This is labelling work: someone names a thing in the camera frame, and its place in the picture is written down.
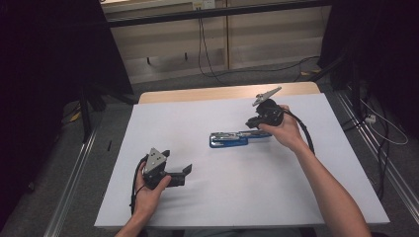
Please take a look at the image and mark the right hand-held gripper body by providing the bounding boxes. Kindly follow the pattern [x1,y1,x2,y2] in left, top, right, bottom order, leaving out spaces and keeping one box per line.
[252,86,285,127]

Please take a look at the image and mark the beige low cabinet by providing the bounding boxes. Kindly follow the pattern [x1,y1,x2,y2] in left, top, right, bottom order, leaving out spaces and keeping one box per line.
[100,0,332,85]

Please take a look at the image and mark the white table cover board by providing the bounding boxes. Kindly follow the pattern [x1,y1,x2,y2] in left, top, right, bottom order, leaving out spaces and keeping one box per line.
[94,93,391,230]

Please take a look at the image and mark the person's left hand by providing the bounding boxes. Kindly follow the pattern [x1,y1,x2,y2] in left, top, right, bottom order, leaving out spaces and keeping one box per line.
[134,161,172,216]

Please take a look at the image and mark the person's right hand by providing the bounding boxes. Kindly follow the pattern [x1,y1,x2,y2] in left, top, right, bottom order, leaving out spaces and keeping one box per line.
[258,105,309,154]

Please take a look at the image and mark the white wall socket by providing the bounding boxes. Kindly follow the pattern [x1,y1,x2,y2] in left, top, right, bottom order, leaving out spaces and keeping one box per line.
[192,0,216,10]

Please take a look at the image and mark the black hanging cable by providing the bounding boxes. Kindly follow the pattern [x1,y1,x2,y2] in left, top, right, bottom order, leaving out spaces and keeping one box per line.
[197,9,231,87]

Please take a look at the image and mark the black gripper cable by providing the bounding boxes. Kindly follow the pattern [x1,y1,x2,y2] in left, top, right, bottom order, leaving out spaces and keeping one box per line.
[129,155,148,215]
[283,109,316,156]

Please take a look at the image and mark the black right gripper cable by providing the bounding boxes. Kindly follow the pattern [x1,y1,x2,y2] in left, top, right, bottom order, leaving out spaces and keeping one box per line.
[283,109,316,156]

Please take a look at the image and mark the black floor cable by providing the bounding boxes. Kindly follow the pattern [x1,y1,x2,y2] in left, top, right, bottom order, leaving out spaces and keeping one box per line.
[226,54,321,76]

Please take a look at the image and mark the aluminium floor rail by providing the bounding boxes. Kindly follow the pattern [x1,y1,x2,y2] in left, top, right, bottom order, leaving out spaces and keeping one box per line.
[334,90,419,225]
[42,129,99,237]

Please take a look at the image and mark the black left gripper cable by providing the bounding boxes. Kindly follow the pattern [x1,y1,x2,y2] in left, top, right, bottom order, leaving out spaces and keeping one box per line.
[129,155,148,215]

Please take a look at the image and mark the black curtain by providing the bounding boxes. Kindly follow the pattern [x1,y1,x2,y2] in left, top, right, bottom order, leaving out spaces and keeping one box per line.
[0,0,133,228]
[318,0,419,139]

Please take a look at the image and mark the light wooden table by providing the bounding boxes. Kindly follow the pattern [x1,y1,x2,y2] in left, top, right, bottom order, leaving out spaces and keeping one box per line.
[137,81,321,105]

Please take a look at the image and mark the black cable bundle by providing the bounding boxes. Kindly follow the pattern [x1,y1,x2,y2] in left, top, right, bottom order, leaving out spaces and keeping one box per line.
[340,95,392,200]

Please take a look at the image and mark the black metal stand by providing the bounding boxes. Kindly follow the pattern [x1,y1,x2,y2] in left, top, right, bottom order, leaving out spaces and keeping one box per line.
[78,82,139,144]
[309,48,364,122]

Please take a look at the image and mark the white cable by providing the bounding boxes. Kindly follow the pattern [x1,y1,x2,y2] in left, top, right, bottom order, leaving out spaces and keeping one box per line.
[360,98,410,146]

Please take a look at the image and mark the black horizontal bar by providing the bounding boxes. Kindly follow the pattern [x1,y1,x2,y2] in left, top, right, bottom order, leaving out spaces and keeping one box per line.
[107,0,334,29]

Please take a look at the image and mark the blue stapler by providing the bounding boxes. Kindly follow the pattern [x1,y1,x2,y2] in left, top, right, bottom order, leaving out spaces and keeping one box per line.
[209,129,273,149]

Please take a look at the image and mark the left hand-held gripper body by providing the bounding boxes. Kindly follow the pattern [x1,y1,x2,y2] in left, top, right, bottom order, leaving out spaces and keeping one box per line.
[141,147,187,191]

